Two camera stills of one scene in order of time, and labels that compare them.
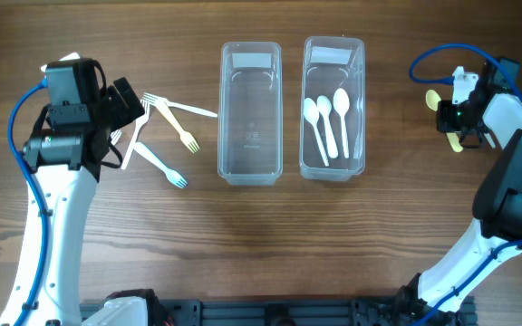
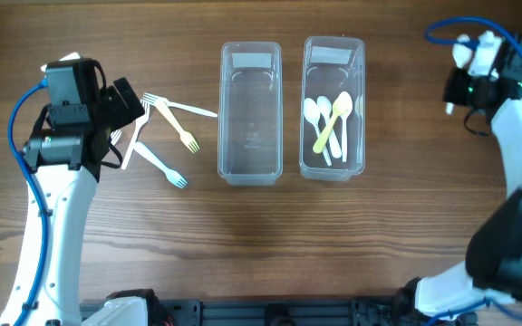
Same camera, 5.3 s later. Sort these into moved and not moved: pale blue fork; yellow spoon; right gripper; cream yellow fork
Moved: yellow spoon; right gripper
Not moved: pale blue fork; cream yellow fork
